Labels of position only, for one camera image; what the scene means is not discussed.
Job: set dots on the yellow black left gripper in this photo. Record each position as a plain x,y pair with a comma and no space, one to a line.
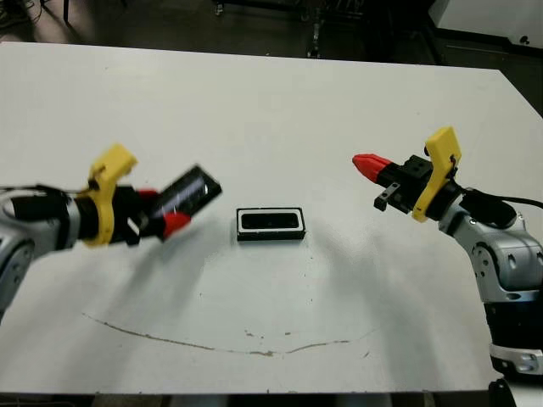
106,212

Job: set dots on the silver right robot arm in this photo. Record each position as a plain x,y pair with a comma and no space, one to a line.
509,263

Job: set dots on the white cabinet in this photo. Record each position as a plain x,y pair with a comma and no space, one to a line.
488,15

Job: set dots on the small black camera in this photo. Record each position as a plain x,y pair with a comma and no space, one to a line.
269,221

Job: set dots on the black box lid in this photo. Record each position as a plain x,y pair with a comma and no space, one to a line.
191,191

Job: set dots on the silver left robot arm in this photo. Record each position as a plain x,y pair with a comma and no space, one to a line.
17,254

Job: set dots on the metal stand post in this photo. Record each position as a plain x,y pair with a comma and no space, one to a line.
314,40

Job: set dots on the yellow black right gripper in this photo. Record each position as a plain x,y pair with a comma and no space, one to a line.
443,157

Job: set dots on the black wheeled cart frame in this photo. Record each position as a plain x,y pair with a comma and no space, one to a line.
219,10

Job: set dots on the black box base white lining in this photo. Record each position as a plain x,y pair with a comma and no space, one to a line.
271,236

